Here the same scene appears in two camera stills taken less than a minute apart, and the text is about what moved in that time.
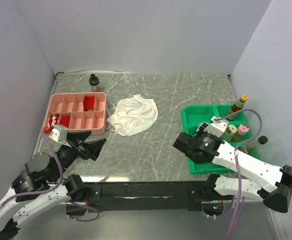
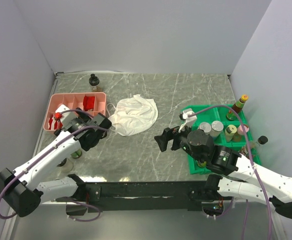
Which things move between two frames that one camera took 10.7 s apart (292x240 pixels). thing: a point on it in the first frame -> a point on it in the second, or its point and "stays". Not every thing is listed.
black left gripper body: x=67 y=155 -> x=84 y=117
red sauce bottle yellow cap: x=237 y=106 stays
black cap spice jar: x=94 y=81 stays
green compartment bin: x=235 y=134 stays
